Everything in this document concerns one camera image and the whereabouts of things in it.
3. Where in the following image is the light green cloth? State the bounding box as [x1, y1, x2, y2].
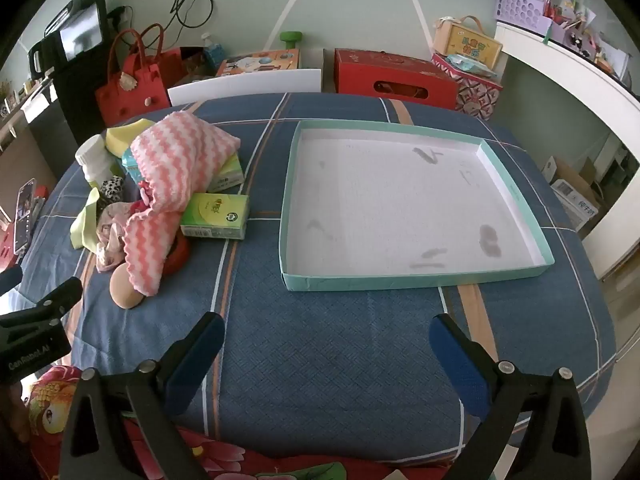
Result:
[70, 187, 103, 253]

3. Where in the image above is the red gift box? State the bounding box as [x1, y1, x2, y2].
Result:
[334, 48, 460, 111]

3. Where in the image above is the blue wipes packet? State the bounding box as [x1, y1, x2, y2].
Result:
[445, 53, 486, 73]

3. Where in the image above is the red felt handbag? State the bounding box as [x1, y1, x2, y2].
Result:
[95, 24, 183, 128]

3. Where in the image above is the white cardboard box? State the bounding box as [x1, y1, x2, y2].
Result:
[550, 180, 601, 233]

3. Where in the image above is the red floral cloth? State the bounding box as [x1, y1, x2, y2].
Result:
[22, 365, 451, 480]

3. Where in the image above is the pile of stationery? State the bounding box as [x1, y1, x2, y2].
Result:
[542, 0, 631, 76]

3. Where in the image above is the white plastic bottle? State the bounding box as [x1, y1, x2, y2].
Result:
[75, 134, 117, 188]

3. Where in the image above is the blue plaid tablecloth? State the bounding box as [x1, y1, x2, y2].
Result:
[32, 92, 618, 461]

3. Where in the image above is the pink lace cloth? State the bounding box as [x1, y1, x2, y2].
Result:
[95, 200, 138, 273]

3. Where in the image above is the white shelf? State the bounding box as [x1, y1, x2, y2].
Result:
[495, 20, 640, 281]

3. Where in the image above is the beige makeup puff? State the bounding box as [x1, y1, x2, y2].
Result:
[110, 262, 146, 309]

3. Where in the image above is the pink white striped towel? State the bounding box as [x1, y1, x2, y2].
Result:
[122, 111, 240, 297]

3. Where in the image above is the orange picture box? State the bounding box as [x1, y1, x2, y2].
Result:
[216, 49, 301, 77]

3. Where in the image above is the smartphone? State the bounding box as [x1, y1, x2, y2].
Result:
[13, 178, 37, 256]

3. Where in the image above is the leopard print scrunchie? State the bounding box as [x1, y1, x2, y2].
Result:
[97, 176, 126, 211]

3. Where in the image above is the teal plastic toy box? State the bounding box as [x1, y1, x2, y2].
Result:
[121, 147, 146, 186]

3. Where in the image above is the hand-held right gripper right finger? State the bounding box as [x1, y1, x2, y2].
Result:
[428, 313, 593, 480]

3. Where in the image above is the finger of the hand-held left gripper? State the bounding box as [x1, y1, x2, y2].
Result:
[30, 277, 83, 321]
[0, 266, 24, 297]

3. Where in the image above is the white chair back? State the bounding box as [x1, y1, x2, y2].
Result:
[167, 68, 322, 107]

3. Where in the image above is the yellow green sponge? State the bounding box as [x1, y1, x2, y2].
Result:
[105, 118, 157, 157]

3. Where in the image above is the shallow teal cardboard tray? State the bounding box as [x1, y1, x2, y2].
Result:
[279, 120, 555, 292]

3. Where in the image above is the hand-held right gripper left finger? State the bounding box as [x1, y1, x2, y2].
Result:
[59, 311, 226, 480]

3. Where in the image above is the yellow carton with handle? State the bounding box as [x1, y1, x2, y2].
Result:
[432, 16, 503, 68]

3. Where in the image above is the brown cardboard box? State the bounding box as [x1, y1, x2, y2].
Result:
[542, 155, 596, 196]

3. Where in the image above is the red patterned box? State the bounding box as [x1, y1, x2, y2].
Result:
[431, 53, 505, 121]

